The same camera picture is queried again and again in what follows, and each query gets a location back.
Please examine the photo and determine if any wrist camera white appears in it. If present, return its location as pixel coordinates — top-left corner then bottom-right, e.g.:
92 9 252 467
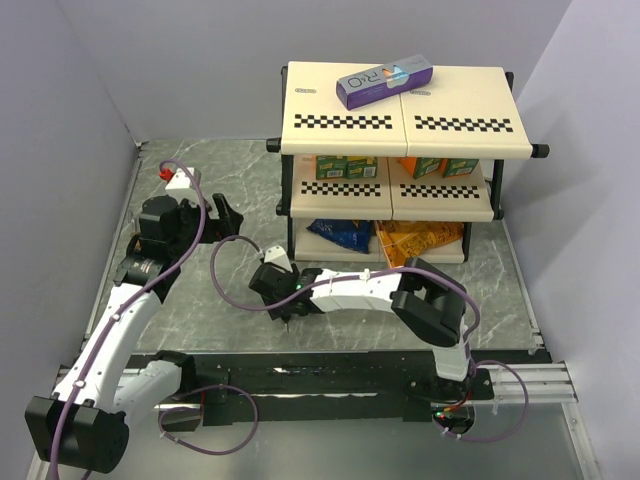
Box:
262 245 293 273
159 167 201 205

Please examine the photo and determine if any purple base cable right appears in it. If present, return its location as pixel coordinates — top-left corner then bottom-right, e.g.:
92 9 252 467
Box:
432 359 530 444

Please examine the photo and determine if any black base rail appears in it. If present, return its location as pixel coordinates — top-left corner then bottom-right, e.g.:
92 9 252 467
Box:
170 350 494 426

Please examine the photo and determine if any blue snack bag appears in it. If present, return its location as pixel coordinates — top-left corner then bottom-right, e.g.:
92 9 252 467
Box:
307 219 372 254

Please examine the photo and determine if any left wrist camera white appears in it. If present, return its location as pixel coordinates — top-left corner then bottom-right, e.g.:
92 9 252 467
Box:
159 167 201 205

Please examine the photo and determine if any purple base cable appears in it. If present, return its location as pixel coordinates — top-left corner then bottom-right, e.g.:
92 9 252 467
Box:
158 382 261 456
432 359 530 444

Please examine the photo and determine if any orange snack bag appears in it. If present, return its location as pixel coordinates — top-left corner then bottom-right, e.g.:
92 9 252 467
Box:
375 220 464 268

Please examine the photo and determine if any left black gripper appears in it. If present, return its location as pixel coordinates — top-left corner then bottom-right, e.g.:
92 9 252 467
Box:
169 193 243 257

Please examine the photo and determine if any green yellow box left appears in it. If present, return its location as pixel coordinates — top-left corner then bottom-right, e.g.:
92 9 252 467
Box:
314 155 348 180

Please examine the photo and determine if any black-headed key bunch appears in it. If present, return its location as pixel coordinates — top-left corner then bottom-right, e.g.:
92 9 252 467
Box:
282 315 291 333

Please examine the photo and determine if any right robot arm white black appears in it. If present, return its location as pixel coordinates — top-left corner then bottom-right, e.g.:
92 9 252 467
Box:
249 257 472 399

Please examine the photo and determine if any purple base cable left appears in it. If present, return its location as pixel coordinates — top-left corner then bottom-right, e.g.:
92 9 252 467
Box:
158 382 261 456

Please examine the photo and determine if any beige three-tier shelf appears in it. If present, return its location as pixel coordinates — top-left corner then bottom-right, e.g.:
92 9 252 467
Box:
266 61 549 262

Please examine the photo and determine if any orange green box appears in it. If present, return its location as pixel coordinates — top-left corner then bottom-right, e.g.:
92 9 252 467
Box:
397 157 443 179

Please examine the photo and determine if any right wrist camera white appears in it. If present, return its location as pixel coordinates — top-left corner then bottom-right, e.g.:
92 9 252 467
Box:
262 245 293 273

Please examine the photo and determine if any brass padlock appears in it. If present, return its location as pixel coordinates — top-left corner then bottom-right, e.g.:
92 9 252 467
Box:
126 210 140 253

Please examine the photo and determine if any green box right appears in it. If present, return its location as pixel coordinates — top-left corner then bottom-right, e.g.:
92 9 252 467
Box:
440 159 479 178

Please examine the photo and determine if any purple toothpaste box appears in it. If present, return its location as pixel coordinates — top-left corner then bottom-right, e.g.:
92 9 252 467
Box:
336 55 434 111

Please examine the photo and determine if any green yellow box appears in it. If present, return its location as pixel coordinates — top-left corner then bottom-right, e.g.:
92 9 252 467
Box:
314 155 348 180
346 156 378 179

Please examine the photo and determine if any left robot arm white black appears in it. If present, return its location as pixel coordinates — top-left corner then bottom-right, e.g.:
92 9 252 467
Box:
25 193 244 473

